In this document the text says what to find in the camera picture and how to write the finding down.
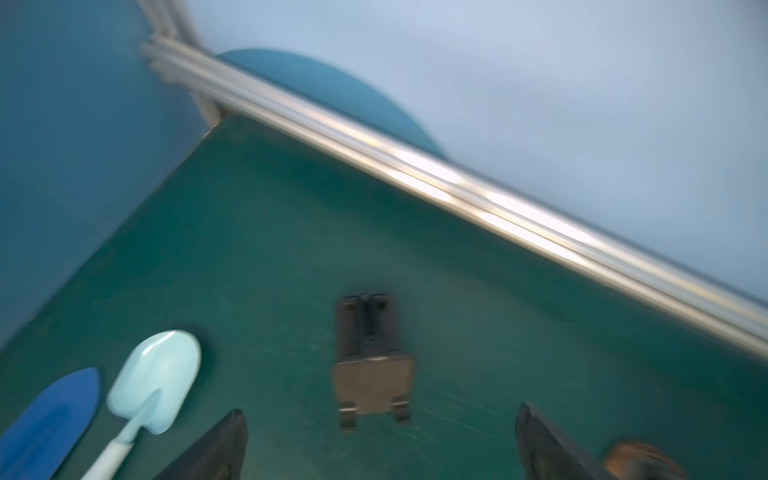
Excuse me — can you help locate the light blue toy shovel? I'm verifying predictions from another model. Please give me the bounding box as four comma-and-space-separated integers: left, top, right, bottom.
83, 330, 202, 479

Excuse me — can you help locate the black folding phone stand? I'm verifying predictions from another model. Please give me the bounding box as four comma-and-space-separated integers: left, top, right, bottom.
332, 293, 417, 432

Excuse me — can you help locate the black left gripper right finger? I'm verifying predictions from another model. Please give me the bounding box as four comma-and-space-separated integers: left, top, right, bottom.
515, 402, 615, 480

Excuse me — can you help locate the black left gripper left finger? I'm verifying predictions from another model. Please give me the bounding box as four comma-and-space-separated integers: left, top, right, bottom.
154, 409, 249, 480

